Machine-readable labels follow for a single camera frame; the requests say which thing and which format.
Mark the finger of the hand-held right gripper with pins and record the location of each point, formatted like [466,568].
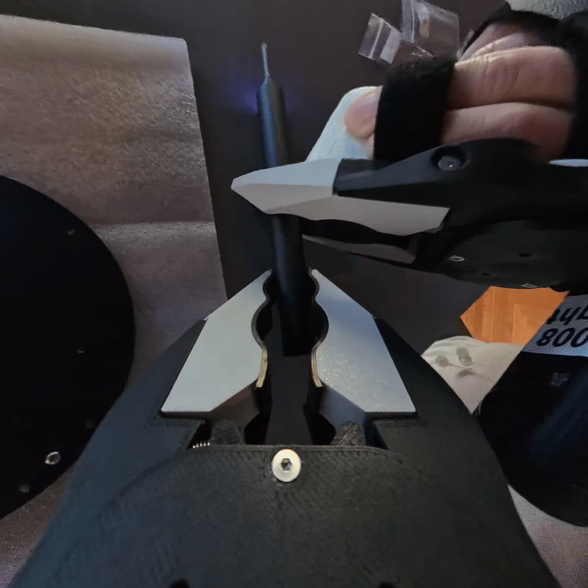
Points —
[390,251]
[294,188]

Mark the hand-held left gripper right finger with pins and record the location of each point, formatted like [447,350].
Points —
[363,367]

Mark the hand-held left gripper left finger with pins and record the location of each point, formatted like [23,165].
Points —
[216,363]

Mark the black screwdriver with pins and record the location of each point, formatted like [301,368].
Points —
[285,257]

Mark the black metal base plate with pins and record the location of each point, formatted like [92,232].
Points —
[55,321]

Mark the person's right hand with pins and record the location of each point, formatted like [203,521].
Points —
[505,92]

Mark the clear plastic bag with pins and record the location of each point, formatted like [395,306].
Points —
[429,27]
[379,39]

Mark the small silver screw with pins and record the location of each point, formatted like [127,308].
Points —
[52,457]

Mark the grey foam sheet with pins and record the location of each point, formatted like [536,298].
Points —
[92,128]

